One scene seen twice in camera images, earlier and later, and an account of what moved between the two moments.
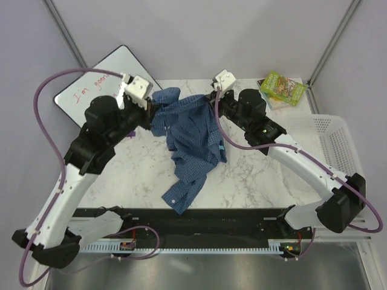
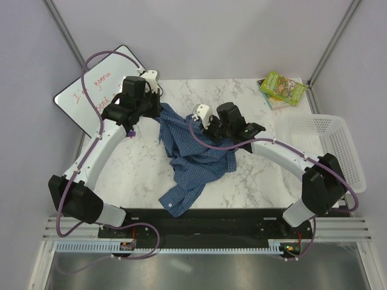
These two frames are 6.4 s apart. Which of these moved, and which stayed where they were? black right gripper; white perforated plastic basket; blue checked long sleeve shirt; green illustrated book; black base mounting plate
Moved: blue checked long sleeve shirt; black right gripper
Stayed: white perforated plastic basket; black base mounting plate; green illustrated book
